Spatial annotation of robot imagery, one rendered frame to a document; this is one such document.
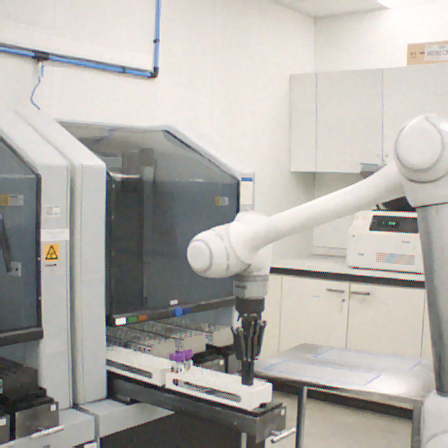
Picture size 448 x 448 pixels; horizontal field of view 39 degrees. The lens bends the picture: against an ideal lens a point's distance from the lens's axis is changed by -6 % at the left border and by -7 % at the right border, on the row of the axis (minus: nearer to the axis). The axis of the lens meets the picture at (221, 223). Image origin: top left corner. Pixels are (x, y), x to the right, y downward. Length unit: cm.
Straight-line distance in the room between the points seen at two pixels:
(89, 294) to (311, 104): 302
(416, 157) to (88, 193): 99
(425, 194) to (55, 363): 111
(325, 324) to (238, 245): 282
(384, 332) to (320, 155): 131
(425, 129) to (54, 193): 101
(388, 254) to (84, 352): 247
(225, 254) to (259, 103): 300
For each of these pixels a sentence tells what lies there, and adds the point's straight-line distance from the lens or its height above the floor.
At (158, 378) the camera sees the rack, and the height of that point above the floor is 84.
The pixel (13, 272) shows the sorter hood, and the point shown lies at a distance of 173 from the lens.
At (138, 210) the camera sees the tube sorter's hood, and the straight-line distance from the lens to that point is 200.
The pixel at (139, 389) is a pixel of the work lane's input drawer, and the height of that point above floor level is 79.
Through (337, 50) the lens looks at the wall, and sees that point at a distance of 500.
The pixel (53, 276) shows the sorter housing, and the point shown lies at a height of 113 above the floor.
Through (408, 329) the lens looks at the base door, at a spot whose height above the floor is 57.
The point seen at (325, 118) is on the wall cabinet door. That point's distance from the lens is 457.
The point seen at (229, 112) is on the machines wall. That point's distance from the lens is 416.
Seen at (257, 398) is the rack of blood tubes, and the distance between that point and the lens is 172.
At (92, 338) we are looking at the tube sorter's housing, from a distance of 194.
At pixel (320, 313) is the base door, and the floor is 60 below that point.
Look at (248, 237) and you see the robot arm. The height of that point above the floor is 127.
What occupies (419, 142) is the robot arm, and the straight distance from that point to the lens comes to 124.
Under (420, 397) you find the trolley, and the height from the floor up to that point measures 82.
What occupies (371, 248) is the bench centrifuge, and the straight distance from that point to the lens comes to 407.
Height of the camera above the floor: 137
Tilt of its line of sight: 3 degrees down
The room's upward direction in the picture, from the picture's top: 1 degrees clockwise
